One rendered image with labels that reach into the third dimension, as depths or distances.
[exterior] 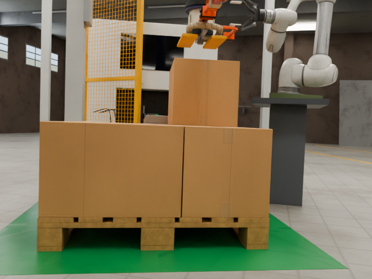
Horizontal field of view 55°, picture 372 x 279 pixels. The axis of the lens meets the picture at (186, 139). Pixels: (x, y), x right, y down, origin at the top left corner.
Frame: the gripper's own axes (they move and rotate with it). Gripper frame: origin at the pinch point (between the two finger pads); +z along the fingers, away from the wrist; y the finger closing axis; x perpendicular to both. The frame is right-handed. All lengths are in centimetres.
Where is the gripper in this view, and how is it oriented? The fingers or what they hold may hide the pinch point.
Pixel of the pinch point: (231, 13)
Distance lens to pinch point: 231.7
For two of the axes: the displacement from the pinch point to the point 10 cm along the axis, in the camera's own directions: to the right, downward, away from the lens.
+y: -0.3, 10.0, 0.5
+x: -1.3, -0.5, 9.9
